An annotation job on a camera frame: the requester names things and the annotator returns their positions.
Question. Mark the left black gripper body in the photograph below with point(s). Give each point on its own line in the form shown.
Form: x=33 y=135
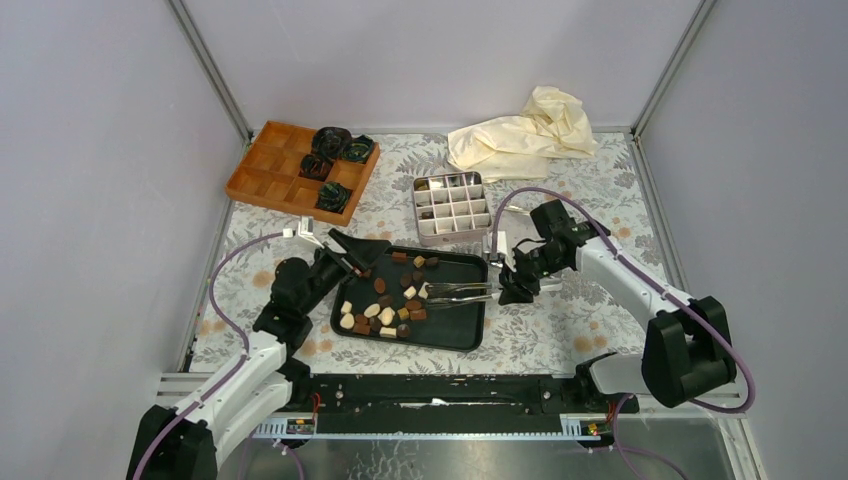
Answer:
x=328 y=274

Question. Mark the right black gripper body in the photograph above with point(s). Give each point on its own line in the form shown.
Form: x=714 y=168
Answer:
x=536 y=263

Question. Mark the black plastic tray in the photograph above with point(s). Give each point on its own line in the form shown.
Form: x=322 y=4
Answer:
x=404 y=318

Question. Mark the metal serving tongs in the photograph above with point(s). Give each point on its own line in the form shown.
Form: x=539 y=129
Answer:
x=449 y=295

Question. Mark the pink grid box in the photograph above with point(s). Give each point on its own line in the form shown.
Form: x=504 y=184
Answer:
x=450 y=208

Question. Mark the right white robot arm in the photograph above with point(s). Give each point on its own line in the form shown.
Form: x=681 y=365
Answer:
x=686 y=349

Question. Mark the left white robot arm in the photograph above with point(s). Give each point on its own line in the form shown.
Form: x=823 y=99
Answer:
x=193 y=438

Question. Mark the white oval chocolate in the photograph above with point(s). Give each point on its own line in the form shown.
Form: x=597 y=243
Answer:
x=372 y=310

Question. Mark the silver metal tray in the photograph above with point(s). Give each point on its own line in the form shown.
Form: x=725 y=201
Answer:
x=518 y=225

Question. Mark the dark paper cup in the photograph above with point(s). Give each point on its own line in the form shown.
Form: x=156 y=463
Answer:
x=358 y=150
x=315 y=167
x=333 y=197
x=330 y=142

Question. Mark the floral table mat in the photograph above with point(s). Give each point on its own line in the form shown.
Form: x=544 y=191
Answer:
x=550 y=336

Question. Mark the cream cloth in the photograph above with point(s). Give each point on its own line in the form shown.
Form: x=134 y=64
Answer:
x=551 y=126

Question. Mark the orange compartment box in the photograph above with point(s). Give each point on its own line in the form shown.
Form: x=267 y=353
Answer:
x=269 y=176

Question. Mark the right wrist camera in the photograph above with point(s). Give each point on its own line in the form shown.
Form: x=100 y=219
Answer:
x=499 y=253

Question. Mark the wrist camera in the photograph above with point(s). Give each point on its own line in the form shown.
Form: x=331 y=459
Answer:
x=303 y=234
x=499 y=253

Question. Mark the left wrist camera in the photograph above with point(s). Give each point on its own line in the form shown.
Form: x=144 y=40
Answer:
x=303 y=234

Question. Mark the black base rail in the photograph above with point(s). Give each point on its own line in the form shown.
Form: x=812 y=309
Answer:
x=442 y=405

